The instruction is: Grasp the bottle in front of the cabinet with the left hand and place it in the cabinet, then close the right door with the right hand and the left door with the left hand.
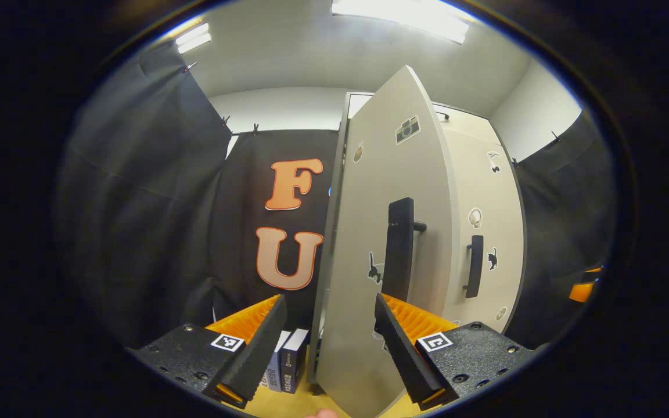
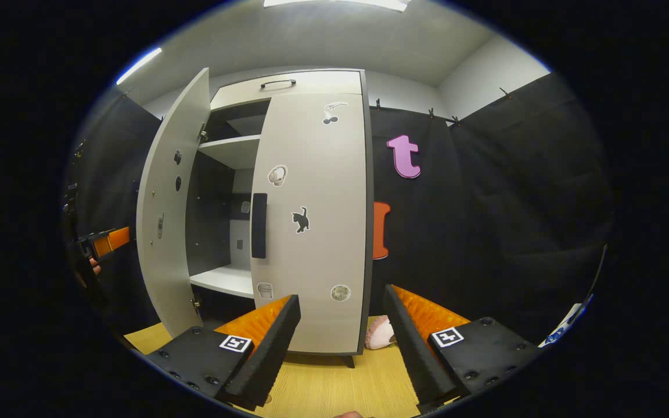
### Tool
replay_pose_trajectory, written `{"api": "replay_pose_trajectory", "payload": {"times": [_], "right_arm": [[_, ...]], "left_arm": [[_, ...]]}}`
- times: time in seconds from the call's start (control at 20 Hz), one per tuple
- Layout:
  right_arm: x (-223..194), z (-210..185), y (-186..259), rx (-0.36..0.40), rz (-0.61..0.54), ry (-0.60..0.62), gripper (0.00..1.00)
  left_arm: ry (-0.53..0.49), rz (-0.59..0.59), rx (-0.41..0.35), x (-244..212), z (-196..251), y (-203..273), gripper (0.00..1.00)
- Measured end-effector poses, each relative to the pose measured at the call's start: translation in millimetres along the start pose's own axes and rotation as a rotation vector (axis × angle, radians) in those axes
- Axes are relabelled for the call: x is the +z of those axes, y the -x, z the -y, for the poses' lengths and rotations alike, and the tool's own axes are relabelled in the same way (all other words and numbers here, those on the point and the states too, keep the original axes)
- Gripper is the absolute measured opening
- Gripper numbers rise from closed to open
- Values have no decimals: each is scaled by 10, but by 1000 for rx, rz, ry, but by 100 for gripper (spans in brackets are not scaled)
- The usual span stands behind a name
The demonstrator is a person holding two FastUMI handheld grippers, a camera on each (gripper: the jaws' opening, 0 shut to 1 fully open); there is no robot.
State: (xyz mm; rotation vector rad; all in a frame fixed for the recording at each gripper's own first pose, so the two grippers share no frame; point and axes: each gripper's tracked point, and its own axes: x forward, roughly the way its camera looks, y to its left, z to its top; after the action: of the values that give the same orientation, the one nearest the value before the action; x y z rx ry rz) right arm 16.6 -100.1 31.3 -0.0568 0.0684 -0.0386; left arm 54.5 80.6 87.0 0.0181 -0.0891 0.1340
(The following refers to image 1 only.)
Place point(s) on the white cabinet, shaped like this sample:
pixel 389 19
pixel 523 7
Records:
pixel 503 191

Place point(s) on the white cabinet door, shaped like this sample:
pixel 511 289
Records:
pixel 363 261
pixel 497 191

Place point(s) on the black backdrop cloth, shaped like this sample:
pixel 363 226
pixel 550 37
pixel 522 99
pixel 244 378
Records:
pixel 567 220
pixel 148 203

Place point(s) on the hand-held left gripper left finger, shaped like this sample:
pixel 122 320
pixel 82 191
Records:
pixel 259 354

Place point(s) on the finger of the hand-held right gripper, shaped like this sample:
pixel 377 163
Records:
pixel 594 270
pixel 581 292

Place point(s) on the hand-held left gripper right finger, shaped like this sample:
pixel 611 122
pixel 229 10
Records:
pixel 404 360

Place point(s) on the small ceiling light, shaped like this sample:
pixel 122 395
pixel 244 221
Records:
pixel 193 38

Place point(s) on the dark blue book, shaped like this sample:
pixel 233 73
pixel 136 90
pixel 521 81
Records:
pixel 295 360
pixel 273 371

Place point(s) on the large ceiling light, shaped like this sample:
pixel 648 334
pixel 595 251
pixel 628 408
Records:
pixel 404 14

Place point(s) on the white cabinet drawer front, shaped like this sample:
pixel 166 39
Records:
pixel 465 119

